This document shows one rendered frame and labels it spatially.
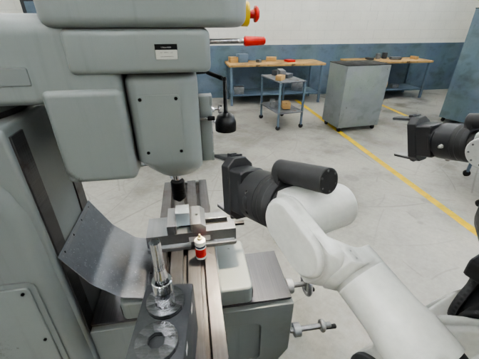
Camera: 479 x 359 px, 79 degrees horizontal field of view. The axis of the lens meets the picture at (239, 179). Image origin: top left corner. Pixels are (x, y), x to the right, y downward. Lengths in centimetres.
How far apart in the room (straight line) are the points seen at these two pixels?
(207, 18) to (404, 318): 67
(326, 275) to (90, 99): 67
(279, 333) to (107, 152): 103
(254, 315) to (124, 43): 106
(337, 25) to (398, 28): 164
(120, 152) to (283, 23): 706
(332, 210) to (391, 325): 14
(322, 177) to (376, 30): 840
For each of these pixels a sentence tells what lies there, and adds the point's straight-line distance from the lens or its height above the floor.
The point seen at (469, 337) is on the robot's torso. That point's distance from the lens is 58.
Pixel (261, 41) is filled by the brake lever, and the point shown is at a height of 170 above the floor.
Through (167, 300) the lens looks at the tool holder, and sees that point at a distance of 74.
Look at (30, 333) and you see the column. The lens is 126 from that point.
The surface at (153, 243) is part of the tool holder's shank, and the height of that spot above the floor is 134.
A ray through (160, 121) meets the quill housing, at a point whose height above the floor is 151.
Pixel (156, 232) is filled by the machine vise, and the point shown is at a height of 103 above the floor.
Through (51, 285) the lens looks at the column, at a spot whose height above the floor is 103.
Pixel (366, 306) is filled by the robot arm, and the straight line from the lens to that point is 36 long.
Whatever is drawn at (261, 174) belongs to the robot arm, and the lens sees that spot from 47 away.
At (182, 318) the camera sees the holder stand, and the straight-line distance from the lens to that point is 75.
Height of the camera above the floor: 175
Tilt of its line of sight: 29 degrees down
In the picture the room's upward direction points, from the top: straight up
